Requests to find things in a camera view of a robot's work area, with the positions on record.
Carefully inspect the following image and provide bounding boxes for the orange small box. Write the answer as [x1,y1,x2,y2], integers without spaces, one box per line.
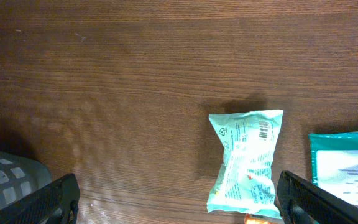
[244,214,277,224]

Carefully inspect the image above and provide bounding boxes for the grey plastic basket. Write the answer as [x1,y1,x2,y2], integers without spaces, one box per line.
[0,151,52,210]

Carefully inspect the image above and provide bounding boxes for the green 3M sponge package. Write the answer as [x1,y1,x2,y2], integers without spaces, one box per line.
[309,132,358,207]

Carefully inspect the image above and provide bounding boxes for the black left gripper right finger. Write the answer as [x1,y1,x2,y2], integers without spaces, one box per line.
[277,170,358,224]

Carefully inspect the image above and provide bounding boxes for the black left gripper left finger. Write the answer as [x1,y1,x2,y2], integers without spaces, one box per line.
[0,174,80,224]

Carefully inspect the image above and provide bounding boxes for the light green snack packet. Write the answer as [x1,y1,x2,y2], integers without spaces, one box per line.
[206,110,283,219]

